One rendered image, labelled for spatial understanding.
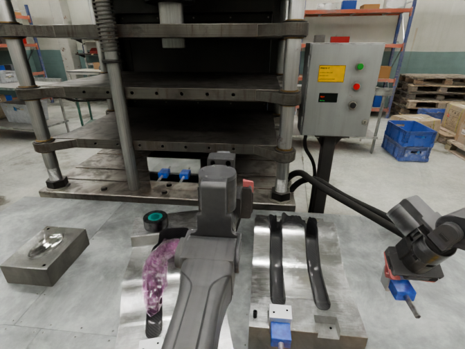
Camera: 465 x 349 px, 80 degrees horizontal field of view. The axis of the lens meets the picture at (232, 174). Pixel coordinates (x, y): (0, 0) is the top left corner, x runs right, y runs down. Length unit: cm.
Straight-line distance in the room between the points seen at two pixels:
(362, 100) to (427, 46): 637
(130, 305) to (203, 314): 52
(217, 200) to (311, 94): 100
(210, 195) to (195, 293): 13
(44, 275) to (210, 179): 74
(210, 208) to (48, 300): 72
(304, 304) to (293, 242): 20
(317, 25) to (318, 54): 588
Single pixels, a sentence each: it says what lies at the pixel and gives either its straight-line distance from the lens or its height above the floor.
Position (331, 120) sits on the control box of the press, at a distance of 137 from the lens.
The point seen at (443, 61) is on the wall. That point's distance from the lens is 787.
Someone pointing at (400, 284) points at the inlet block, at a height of 94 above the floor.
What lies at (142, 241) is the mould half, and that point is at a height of 89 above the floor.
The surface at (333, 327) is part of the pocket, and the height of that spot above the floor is 86.
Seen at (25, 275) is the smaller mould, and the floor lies 84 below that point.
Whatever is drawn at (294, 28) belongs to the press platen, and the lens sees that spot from 114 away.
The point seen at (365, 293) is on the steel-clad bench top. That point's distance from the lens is 97.
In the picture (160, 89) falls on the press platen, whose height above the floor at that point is 128.
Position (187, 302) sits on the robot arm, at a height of 123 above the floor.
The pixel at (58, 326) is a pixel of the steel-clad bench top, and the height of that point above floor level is 80.
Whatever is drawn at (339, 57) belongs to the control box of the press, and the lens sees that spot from 133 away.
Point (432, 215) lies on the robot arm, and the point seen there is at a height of 116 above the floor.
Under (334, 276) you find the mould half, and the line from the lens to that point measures 87.
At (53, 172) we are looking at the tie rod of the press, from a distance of 167.
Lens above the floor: 147
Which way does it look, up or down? 25 degrees down
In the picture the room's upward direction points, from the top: straight up
